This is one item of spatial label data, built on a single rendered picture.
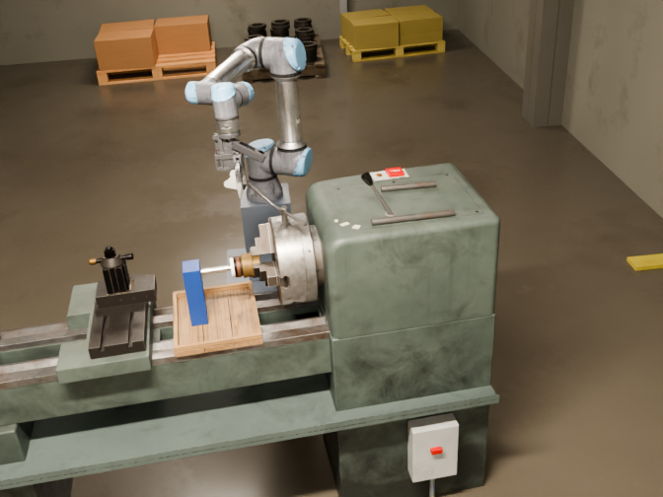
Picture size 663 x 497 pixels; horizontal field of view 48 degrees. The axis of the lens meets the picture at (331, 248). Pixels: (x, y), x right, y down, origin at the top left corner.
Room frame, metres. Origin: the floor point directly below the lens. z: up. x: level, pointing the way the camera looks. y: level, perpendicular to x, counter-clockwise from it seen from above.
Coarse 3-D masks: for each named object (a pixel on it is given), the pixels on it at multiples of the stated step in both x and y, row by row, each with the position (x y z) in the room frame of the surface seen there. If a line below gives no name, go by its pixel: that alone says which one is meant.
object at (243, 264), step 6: (234, 258) 2.25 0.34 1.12; (240, 258) 2.25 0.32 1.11; (246, 258) 2.24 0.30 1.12; (252, 258) 2.25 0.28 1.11; (258, 258) 2.25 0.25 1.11; (234, 264) 2.23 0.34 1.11; (240, 264) 2.23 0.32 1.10; (246, 264) 2.23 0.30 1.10; (252, 264) 2.22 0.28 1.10; (240, 270) 2.22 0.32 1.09; (246, 270) 2.22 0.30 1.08; (252, 270) 2.22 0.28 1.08; (240, 276) 2.23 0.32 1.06; (246, 276) 2.23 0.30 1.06; (252, 276) 2.24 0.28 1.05
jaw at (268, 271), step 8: (256, 264) 2.23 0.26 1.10; (264, 264) 2.22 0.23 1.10; (272, 264) 2.22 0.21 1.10; (256, 272) 2.20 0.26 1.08; (264, 272) 2.18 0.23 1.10; (272, 272) 2.17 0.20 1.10; (264, 280) 2.18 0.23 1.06; (272, 280) 2.14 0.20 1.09; (280, 280) 2.13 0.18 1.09; (288, 280) 2.13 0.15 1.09
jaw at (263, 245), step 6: (258, 228) 2.32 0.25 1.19; (264, 228) 2.32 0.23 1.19; (264, 234) 2.31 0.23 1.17; (270, 234) 2.31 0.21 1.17; (258, 240) 2.30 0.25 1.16; (264, 240) 2.30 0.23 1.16; (270, 240) 2.30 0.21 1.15; (258, 246) 2.28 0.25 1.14; (264, 246) 2.29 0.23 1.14; (270, 246) 2.29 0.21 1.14; (252, 252) 2.27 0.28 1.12; (258, 252) 2.27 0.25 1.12; (264, 252) 2.27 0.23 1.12; (270, 252) 2.28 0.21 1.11
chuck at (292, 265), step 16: (272, 224) 2.26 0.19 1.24; (272, 240) 2.27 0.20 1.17; (288, 240) 2.19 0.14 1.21; (272, 256) 2.36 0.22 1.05; (288, 256) 2.15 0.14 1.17; (304, 256) 2.16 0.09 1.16; (288, 272) 2.13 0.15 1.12; (304, 272) 2.14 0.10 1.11; (288, 288) 2.13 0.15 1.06; (304, 288) 2.14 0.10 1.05; (288, 304) 2.18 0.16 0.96
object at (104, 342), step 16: (96, 304) 2.24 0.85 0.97; (144, 304) 2.22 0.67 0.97; (96, 320) 2.13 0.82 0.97; (112, 320) 2.13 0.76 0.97; (128, 320) 2.12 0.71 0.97; (144, 320) 2.12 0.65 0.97; (96, 336) 2.04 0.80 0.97; (112, 336) 2.03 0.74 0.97; (128, 336) 2.04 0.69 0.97; (144, 336) 2.04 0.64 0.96; (96, 352) 1.98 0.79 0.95; (112, 352) 1.99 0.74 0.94; (128, 352) 2.00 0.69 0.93
